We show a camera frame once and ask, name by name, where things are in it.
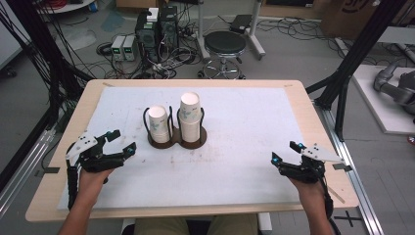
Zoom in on short stack of paper cups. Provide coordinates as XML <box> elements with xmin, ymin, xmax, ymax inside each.
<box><xmin>147</xmin><ymin>105</ymin><xmax>171</xmax><ymax>144</ymax></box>

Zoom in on person's left leg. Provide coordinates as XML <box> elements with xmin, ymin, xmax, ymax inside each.
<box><xmin>133</xmin><ymin>215</ymin><xmax>190</xmax><ymax>235</ymax></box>

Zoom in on desk with white legs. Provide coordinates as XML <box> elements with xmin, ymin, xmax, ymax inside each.
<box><xmin>195</xmin><ymin>0</ymin><xmax>267</xmax><ymax>62</ymax></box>

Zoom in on brown wire cup holder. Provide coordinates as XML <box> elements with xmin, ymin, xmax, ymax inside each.
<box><xmin>142</xmin><ymin>105</ymin><xmax>208</xmax><ymax>151</ymax></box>

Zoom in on white table leg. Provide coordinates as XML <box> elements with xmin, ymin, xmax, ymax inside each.
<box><xmin>257</xmin><ymin>212</ymin><xmax>273</xmax><ymax>235</ymax></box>

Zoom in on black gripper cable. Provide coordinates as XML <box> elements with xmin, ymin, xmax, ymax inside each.
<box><xmin>317</xmin><ymin>175</ymin><xmax>342</xmax><ymax>235</ymax></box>
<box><xmin>66</xmin><ymin>156</ymin><xmax>81</xmax><ymax>212</ymax></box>

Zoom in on person's right hand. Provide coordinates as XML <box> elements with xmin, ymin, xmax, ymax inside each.
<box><xmin>288</xmin><ymin>177</ymin><xmax>327</xmax><ymax>210</ymax></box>

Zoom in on black round stool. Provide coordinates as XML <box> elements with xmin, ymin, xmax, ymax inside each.
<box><xmin>197</xmin><ymin>30</ymin><xmax>248</xmax><ymax>80</ymax></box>

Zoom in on white platform board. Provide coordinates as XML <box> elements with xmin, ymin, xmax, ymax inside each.
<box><xmin>351</xmin><ymin>64</ymin><xmax>415</xmax><ymax>135</ymax></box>

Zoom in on cardboard box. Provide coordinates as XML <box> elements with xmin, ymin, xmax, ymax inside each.
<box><xmin>321</xmin><ymin>0</ymin><xmax>381</xmax><ymax>40</ymax></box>

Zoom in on person's leg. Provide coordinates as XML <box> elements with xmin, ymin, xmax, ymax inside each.
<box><xmin>208</xmin><ymin>213</ymin><xmax>259</xmax><ymax>235</ymax></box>
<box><xmin>133</xmin><ymin>215</ymin><xmax>190</xmax><ymax>235</ymax></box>

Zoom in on person's left hand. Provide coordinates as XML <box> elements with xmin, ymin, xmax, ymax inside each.
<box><xmin>77</xmin><ymin>168</ymin><xmax>115</xmax><ymax>200</ymax></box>

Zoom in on grey power supply unit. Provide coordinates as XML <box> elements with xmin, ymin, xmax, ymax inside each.
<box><xmin>111</xmin><ymin>34</ymin><xmax>126</xmax><ymax>62</ymax></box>
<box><xmin>122</xmin><ymin>34</ymin><xmax>138</xmax><ymax>62</ymax></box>

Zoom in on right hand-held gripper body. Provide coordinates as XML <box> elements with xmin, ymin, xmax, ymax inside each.
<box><xmin>279</xmin><ymin>143</ymin><xmax>346</xmax><ymax>184</ymax></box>

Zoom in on white box on tower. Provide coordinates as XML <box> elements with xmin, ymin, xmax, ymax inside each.
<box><xmin>146</xmin><ymin>7</ymin><xmax>160</xmax><ymax>24</ymax></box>

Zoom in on black metal frame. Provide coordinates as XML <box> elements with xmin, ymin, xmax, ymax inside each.
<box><xmin>0</xmin><ymin>0</ymin><xmax>96</xmax><ymax>138</ymax></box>
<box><xmin>305</xmin><ymin>0</ymin><xmax>415</xmax><ymax>142</ymax></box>

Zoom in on wooden table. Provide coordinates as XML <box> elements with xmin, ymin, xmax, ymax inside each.
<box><xmin>24</xmin><ymin>78</ymin><xmax>360</xmax><ymax>223</ymax></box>

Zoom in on black computer tower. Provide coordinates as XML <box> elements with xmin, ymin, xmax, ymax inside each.
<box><xmin>159</xmin><ymin>5</ymin><xmax>180</xmax><ymax>63</ymax></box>
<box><xmin>134</xmin><ymin>11</ymin><xmax>161</xmax><ymax>64</ymax></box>

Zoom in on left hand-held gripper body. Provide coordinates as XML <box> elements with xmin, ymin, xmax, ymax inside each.
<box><xmin>65</xmin><ymin>131</ymin><xmax>127</xmax><ymax>174</ymax></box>

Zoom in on person's right leg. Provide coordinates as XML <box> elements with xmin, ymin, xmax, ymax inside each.
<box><xmin>208</xmin><ymin>213</ymin><xmax>259</xmax><ymax>235</ymax></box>

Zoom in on aluminium rail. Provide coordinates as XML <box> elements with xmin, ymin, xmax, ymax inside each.
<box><xmin>314</xmin><ymin>101</ymin><xmax>387</xmax><ymax>235</ymax></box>
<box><xmin>0</xmin><ymin>128</ymin><xmax>57</xmax><ymax>219</ymax></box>

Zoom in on tangle of floor cables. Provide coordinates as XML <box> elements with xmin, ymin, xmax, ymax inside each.
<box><xmin>96</xmin><ymin>40</ymin><xmax>204</xmax><ymax>80</ymax></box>

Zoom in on tall stack of paper cups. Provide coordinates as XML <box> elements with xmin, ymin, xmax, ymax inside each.
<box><xmin>177</xmin><ymin>91</ymin><xmax>203</xmax><ymax>143</ymax></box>

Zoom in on black flat device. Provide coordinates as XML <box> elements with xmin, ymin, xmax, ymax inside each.
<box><xmin>229</xmin><ymin>14</ymin><xmax>254</xmax><ymax>33</ymax></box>

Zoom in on white table mat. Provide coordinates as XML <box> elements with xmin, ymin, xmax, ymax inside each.
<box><xmin>57</xmin><ymin>86</ymin><xmax>306</xmax><ymax>211</ymax></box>

